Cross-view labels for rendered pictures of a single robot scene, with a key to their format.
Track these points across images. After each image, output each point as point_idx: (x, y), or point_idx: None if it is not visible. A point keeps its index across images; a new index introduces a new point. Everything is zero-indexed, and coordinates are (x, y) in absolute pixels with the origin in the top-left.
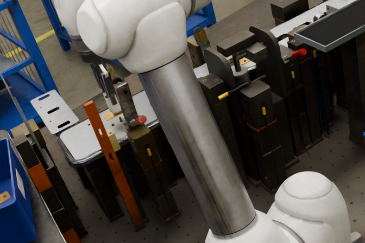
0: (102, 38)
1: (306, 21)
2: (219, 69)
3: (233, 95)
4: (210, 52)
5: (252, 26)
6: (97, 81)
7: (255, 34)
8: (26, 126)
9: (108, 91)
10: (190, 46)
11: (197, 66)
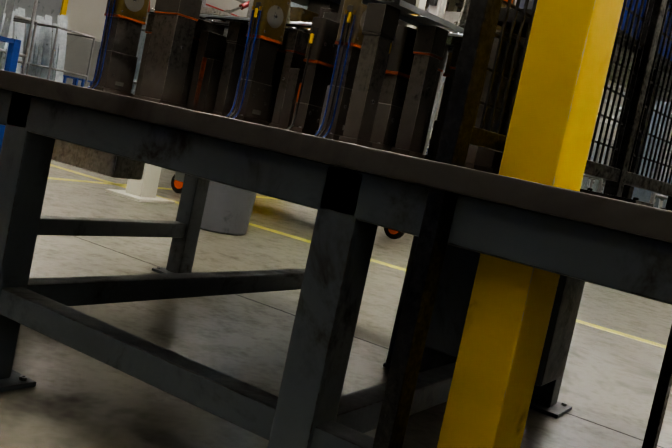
0: None
1: (226, 19)
2: (405, 1)
3: None
4: None
5: None
6: None
7: None
8: None
9: None
10: (277, 1)
11: (274, 32)
